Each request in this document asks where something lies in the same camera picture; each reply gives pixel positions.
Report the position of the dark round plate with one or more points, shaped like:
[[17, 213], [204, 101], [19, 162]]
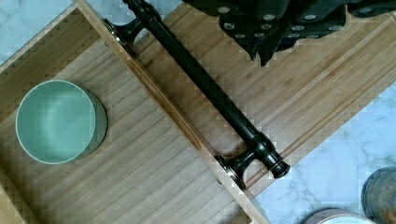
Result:
[[378, 196]]

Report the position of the wooden drawer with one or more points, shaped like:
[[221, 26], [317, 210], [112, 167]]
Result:
[[328, 105]]

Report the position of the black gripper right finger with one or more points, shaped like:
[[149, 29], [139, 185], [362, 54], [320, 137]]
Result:
[[289, 20]]

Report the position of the white round plate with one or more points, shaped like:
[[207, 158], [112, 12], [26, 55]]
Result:
[[336, 216]]

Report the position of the black metal drawer handle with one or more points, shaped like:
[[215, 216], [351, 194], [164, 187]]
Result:
[[259, 146]]

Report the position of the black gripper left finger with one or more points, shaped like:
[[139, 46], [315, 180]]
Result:
[[257, 26]]

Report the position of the green bowl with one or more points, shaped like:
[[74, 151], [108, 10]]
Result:
[[57, 121]]

